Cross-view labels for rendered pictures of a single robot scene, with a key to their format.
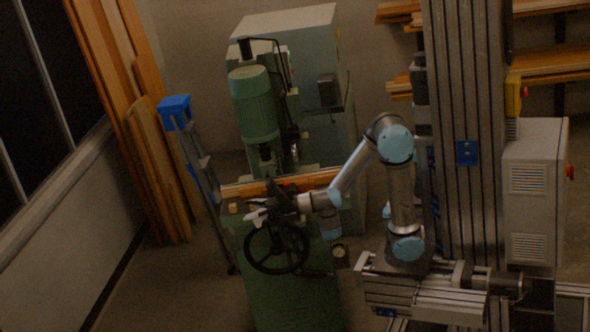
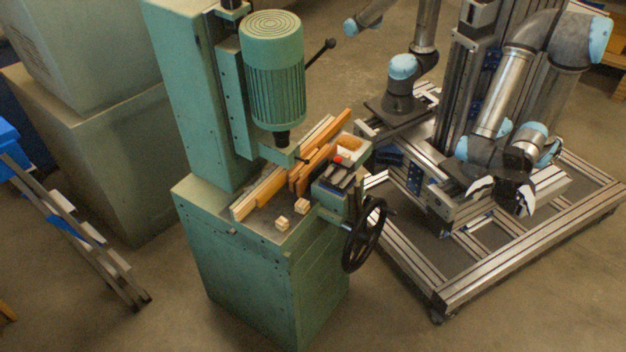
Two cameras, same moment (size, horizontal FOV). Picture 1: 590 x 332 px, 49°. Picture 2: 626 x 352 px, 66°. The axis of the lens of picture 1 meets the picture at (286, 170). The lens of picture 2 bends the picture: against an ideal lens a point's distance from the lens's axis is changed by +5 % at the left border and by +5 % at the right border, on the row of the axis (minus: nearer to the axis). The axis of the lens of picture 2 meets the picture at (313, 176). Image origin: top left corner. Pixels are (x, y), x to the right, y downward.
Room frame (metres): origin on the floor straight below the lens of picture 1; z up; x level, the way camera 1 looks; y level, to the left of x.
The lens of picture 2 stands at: (2.03, 1.05, 2.12)
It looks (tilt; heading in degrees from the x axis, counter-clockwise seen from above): 45 degrees down; 301
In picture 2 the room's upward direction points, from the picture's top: 2 degrees counter-clockwise
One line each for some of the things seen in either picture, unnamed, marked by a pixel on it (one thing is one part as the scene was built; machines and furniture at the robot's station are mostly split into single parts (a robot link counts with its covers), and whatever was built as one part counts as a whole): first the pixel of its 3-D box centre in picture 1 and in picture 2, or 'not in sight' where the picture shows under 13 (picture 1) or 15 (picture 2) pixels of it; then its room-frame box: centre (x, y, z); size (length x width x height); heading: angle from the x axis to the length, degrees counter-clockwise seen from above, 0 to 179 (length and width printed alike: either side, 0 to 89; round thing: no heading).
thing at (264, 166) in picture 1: (268, 165); (279, 151); (2.74, 0.08, 1.03); 0.14 x 0.07 x 0.09; 174
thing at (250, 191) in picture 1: (301, 182); (307, 153); (2.71, -0.06, 0.92); 0.60 x 0.02 x 0.04; 84
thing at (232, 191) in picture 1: (283, 182); (289, 164); (2.73, 0.03, 0.93); 0.60 x 0.02 x 0.05; 84
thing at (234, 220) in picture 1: (285, 206); (318, 188); (2.61, 0.04, 0.87); 0.61 x 0.30 x 0.06; 84
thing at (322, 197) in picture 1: (326, 200); (529, 142); (2.01, -0.12, 1.21); 0.11 x 0.08 x 0.09; 87
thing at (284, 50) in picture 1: (283, 64); not in sight; (3.02, -0.09, 1.40); 0.10 x 0.06 x 0.16; 174
